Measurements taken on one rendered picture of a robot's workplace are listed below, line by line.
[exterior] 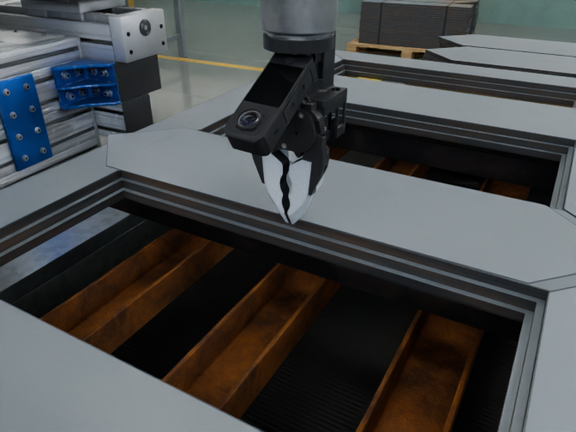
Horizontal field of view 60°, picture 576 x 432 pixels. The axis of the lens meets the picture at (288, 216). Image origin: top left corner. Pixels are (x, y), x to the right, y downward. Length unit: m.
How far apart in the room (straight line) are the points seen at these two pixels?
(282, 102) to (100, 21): 0.76
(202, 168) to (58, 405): 0.41
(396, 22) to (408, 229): 4.63
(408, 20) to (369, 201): 4.54
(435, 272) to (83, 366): 0.35
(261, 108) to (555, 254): 0.35
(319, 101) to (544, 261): 0.29
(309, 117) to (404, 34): 4.67
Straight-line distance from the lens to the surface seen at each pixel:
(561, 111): 1.08
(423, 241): 0.57
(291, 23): 0.50
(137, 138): 0.86
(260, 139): 0.45
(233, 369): 0.65
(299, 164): 0.54
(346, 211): 0.62
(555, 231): 0.65
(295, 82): 0.49
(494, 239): 0.60
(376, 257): 0.56
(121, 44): 1.14
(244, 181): 0.69
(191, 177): 0.71
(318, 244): 0.59
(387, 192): 0.67
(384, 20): 5.20
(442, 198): 0.67
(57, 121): 1.21
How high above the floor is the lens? 1.15
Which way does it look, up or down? 30 degrees down
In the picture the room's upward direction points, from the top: straight up
